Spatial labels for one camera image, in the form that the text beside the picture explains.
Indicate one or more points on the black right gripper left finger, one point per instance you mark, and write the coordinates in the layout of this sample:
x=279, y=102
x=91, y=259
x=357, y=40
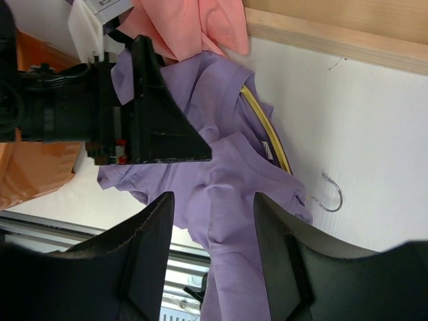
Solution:
x=124, y=284

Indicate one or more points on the purple t shirt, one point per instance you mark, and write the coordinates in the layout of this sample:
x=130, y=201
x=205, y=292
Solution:
x=214, y=199

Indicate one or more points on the pink t shirt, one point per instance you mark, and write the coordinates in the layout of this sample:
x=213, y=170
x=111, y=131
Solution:
x=182, y=29

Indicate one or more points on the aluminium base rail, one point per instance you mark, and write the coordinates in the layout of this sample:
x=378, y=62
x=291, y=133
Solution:
x=186, y=271

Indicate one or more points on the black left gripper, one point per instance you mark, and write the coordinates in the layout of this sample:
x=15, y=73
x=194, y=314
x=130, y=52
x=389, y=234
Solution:
x=79, y=105

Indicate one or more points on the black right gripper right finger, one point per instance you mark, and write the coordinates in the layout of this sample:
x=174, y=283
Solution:
x=311, y=275

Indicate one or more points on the yellow clothes hanger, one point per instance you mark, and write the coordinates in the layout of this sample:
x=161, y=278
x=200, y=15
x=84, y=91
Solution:
x=280, y=152

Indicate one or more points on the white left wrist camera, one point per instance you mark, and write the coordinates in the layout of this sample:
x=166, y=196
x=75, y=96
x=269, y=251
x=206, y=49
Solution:
x=90, y=21

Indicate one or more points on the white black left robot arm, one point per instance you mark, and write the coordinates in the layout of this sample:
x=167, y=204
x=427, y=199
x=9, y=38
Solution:
x=9, y=97

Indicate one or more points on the wooden clothes rack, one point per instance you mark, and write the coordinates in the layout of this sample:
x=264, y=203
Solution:
x=391, y=34

